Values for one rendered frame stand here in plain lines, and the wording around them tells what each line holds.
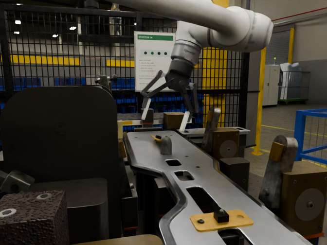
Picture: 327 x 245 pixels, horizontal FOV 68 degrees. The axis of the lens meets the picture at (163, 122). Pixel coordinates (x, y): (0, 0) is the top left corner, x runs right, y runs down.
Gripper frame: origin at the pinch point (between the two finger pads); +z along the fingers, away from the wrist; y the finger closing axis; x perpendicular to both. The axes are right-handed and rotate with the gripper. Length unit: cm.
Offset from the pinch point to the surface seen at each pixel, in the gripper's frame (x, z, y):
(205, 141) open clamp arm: -5.9, 1.6, 13.3
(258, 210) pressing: -44.9, 8.0, 7.2
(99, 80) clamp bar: -1.9, -6.1, -22.8
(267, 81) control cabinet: 940, -328, 662
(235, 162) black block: -20.8, 3.9, 16.4
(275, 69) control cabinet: 954, -400, 695
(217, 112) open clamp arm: -8.2, -8.0, 13.1
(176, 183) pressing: -33.0, 10.0, -2.3
